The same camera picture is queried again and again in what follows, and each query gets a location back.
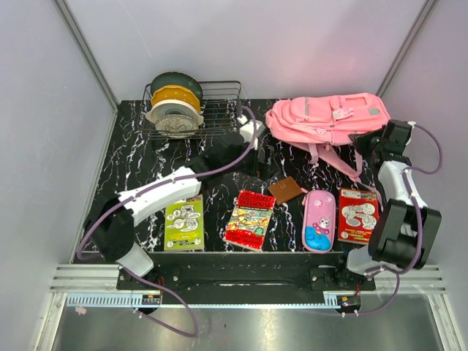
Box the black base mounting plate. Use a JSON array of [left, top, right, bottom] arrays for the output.
[[116, 250, 377, 292]]

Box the green paperback book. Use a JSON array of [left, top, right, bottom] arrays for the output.
[[164, 195, 205, 252]]

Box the grey patterned plate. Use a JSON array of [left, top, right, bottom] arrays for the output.
[[154, 114, 199, 139]]

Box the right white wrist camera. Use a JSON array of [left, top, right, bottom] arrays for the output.
[[406, 121, 416, 146]]

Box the yellow dotted plate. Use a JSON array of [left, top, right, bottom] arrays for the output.
[[151, 85, 201, 113]]

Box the pink cartoon pencil case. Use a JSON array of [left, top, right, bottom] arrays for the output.
[[302, 190, 336, 254]]

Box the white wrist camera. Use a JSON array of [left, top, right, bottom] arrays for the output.
[[237, 115, 265, 150], [406, 121, 416, 146]]

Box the pink student backpack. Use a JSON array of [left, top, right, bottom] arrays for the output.
[[265, 93, 390, 182]]

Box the white rimmed plate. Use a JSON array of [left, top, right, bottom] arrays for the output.
[[146, 99, 204, 126]]

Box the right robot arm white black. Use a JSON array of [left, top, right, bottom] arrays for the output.
[[332, 119, 442, 290]]

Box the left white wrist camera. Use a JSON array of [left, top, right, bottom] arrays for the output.
[[237, 115, 265, 150]]

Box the aluminium frame rail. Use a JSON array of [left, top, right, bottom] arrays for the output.
[[49, 264, 446, 295]]

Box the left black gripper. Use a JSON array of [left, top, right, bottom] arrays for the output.
[[223, 139, 280, 182]]

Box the metal wire dish rack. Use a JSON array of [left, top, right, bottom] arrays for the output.
[[136, 80, 242, 140]]

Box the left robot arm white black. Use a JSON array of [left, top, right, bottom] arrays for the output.
[[77, 132, 268, 290]]

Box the dark green plate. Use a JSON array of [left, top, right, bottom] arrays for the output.
[[150, 72, 203, 101]]

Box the red treehouse paperback book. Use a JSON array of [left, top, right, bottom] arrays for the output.
[[223, 189, 276, 252]]

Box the brown leather wallet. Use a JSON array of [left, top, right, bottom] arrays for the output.
[[268, 176, 303, 205]]

